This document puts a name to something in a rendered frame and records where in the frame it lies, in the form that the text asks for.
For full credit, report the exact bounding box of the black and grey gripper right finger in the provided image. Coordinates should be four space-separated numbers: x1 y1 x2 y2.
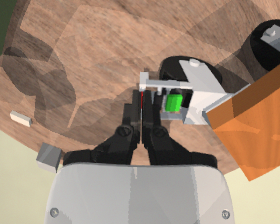
142 90 218 169

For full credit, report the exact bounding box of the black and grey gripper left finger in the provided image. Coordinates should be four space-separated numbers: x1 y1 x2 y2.
63 90 141 166

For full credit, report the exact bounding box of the brown wooden dolly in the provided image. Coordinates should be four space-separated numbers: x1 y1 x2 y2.
139 19 280 182

